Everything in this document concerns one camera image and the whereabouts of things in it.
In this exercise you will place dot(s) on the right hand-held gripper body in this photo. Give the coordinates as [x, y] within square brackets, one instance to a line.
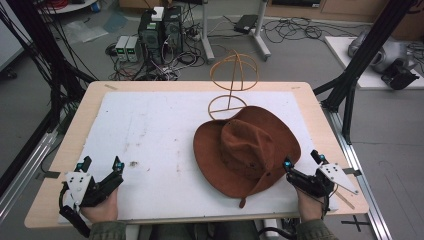
[316, 181]

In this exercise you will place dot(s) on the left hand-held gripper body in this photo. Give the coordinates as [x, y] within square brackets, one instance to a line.
[87, 191]

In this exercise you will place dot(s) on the brown felt hat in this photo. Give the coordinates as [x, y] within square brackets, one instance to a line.
[246, 150]

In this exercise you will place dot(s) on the wooden hat stand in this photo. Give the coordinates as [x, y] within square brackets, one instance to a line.
[234, 71]

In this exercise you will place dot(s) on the person's left hand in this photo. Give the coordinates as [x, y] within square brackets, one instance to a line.
[101, 210]

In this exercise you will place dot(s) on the person's right hand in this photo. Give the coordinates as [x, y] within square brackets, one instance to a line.
[308, 207]

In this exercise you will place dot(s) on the light wooden table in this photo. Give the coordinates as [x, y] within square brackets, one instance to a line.
[326, 133]

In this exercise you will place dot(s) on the thin wooden stick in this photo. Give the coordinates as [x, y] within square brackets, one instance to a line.
[345, 200]

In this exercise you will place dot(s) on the grey tape strip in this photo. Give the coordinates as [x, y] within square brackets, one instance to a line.
[352, 171]
[48, 174]

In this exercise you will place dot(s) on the white foam mat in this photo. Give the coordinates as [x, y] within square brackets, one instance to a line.
[153, 146]

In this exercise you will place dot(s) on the white floor board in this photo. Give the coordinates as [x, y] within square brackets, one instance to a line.
[343, 56]

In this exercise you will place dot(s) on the person's legs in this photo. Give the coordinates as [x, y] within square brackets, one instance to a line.
[200, 231]

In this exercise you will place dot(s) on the black device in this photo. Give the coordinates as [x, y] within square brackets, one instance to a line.
[399, 76]

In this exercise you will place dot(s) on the grey power supply unit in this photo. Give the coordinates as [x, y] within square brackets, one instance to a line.
[121, 48]
[134, 49]

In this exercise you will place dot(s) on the silver rounded device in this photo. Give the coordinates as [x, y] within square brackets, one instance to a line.
[383, 53]

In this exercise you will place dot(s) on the grey metal stand leg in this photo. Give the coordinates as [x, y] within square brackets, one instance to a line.
[207, 36]
[261, 36]

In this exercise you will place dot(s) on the clear plastic sheet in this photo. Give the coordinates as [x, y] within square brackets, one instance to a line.
[85, 31]

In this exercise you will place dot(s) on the black computer tower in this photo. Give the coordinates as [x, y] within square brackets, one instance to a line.
[150, 36]
[173, 30]

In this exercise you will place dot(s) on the flat black box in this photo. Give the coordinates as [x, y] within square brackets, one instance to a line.
[246, 24]

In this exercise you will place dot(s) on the small white box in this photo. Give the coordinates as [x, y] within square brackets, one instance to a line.
[158, 14]

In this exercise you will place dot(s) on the round white table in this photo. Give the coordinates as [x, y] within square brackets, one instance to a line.
[71, 6]

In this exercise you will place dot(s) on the aluminium rail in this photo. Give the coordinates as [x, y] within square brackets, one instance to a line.
[360, 180]
[30, 170]

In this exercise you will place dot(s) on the black metal frame stand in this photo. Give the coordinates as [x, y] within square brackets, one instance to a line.
[43, 50]
[363, 56]

